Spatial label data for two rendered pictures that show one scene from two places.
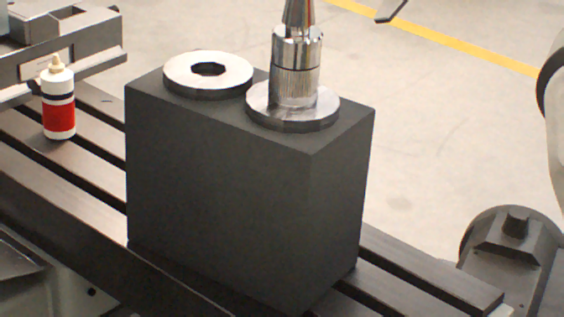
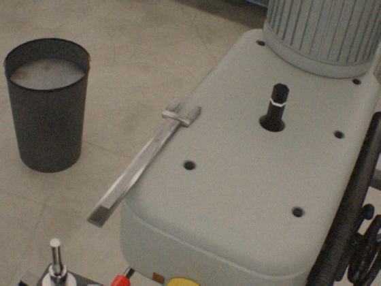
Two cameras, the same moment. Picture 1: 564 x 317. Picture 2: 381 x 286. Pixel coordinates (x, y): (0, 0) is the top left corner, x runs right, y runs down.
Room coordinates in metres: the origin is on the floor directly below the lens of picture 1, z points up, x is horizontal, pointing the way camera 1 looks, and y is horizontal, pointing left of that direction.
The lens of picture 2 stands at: (1.68, -0.01, 2.39)
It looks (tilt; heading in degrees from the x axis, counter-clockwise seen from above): 42 degrees down; 161
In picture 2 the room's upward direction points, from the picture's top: 10 degrees clockwise
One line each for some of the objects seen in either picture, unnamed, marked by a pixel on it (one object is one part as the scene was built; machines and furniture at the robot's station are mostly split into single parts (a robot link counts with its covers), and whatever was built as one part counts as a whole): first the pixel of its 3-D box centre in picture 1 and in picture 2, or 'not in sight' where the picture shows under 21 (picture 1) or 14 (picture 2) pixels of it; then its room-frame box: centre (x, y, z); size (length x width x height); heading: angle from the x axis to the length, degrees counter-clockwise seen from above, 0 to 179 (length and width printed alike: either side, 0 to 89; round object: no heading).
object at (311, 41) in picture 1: (297, 36); (58, 270); (0.85, -0.01, 1.19); 0.05 x 0.05 x 0.01
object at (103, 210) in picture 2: not in sight; (145, 157); (1.18, 0.11, 1.89); 0.24 x 0.04 x 0.01; 142
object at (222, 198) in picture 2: not in sight; (264, 158); (1.11, 0.30, 1.81); 0.47 x 0.26 x 0.16; 141
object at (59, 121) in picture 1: (57, 94); not in sight; (1.11, 0.28, 0.98); 0.04 x 0.04 x 0.11
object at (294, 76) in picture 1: (295, 70); (58, 278); (0.85, -0.01, 1.16); 0.05 x 0.05 x 0.06
